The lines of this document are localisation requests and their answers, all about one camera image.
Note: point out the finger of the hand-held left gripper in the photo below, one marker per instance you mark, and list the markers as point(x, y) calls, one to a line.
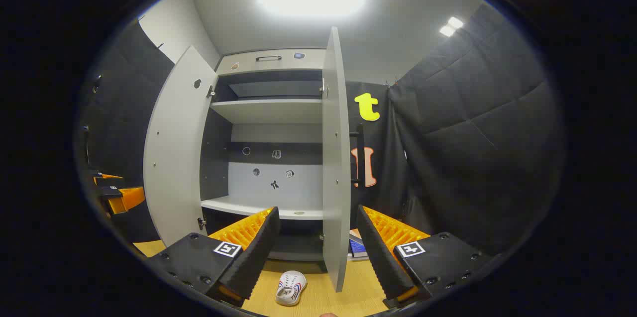
point(108, 179)
point(127, 198)

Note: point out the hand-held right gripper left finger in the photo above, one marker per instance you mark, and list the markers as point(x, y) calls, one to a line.
point(259, 252)

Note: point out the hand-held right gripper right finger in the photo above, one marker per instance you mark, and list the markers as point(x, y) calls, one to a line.
point(380, 257)

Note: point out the white striped shoe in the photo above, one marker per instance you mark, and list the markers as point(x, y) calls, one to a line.
point(291, 287)

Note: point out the grey shoe cabinet door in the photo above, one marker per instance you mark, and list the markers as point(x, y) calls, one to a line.
point(174, 158)
point(336, 158)

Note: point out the grey shoe cabinet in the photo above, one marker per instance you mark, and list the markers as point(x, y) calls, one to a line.
point(268, 110)

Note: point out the metal door hinge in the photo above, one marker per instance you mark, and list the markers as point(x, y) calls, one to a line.
point(201, 223)
point(323, 89)
point(210, 91)

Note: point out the blue book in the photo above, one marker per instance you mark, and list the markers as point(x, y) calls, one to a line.
point(358, 248)

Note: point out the black backdrop cloth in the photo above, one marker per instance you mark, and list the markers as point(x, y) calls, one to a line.
point(385, 158)

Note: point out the small ceiling light panel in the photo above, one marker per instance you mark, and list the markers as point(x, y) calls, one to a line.
point(451, 27)

